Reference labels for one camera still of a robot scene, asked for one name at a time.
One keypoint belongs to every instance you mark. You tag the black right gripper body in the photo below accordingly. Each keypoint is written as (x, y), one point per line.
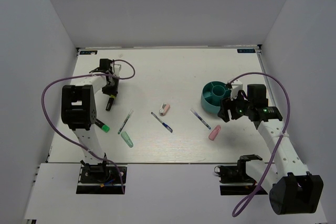
(239, 106)

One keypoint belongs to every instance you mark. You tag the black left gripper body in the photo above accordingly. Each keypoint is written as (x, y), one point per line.
(112, 88)

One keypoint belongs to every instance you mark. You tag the black yellow highlighter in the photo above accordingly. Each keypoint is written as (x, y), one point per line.
(110, 102)

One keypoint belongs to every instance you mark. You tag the black green highlighter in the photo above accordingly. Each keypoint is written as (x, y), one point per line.
(102, 126)

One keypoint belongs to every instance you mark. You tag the pink white small stapler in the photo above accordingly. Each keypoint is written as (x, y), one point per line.
(164, 109)

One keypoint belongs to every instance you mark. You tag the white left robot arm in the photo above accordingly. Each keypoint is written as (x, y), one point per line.
(78, 107)

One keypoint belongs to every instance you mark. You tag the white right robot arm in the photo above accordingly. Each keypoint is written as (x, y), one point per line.
(291, 188)

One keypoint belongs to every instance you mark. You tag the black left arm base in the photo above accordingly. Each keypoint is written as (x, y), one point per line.
(101, 180)

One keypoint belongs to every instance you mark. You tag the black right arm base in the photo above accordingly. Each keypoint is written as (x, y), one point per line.
(231, 183)

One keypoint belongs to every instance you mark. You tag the teal round divided organizer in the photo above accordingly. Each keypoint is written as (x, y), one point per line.
(212, 94)

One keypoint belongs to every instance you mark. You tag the pink correction pen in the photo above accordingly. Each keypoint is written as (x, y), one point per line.
(212, 136)

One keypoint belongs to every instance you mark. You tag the blue clear gel pen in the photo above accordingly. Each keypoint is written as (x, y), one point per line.
(201, 119)

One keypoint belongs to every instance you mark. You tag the green clear gel pen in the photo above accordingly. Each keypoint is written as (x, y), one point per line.
(125, 121)

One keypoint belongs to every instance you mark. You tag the left corner label sticker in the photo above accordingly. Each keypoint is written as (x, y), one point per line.
(88, 52)

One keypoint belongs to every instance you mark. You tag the corner label sticker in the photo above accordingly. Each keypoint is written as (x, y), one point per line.
(88, 52)
(246, 51)

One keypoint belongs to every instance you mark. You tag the mint green correction pen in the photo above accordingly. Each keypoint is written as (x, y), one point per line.
(127, 139)

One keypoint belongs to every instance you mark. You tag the right corner label sticker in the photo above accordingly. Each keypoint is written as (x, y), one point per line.
(246, 51)

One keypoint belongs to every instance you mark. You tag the blue clear ballpoint pen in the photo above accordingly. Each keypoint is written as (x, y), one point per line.
(163, 123)

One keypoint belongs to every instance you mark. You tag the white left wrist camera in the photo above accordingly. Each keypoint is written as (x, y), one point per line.
(116, 68)

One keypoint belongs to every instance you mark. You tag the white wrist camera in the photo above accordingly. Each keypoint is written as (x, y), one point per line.
(116, 68)
(234, 86)

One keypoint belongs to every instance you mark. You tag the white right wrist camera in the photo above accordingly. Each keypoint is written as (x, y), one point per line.
(234, 86)

